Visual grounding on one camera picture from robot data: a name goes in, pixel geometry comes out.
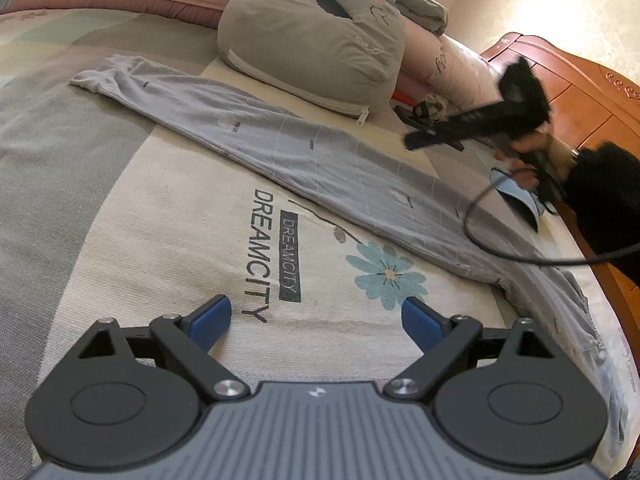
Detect person's right hand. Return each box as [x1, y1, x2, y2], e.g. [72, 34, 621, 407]
[492, 132, 575, 194]

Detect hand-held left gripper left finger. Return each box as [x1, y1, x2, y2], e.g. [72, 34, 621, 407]
[75, 295, 251, 402]

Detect person's right forearm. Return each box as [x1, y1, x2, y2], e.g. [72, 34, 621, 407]
[560, 142, 640, 261]

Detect grey printed pants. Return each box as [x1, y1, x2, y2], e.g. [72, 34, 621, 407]
[69, 54, 632, 466]

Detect folded grey blue cloth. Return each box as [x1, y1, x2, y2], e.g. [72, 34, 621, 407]
[395, 0, 449, 36]

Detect black phone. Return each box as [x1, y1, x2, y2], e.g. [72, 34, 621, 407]
[395, 105, 466, 152]

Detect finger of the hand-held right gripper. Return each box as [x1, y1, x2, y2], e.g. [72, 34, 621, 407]
[404, 126, 451, 152]

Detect fabric flower hair tie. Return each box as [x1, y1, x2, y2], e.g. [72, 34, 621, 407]
[412, 92, 446, 121]

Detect wooden headboard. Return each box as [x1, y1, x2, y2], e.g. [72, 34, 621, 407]
[480, 31, 640, 341]

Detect grey cat face cushion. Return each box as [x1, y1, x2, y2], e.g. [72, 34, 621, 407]
[217, 0, 406, 121]

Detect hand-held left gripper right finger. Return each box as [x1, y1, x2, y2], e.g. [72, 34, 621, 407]
[382, 297, 558, 401]

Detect blue cap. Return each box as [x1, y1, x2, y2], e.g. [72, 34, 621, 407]
[489, 167, 548, 233]

